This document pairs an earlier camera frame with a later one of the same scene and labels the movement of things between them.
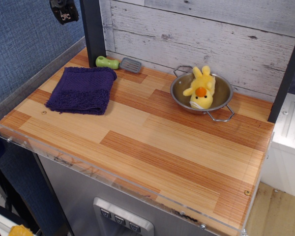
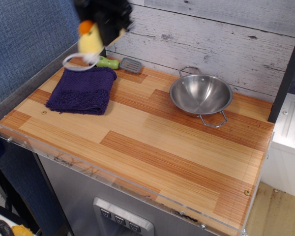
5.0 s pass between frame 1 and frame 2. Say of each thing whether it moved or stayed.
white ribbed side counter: stayed
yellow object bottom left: stayed
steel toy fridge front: stayed
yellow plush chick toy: moved
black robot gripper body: moved
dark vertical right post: stayed
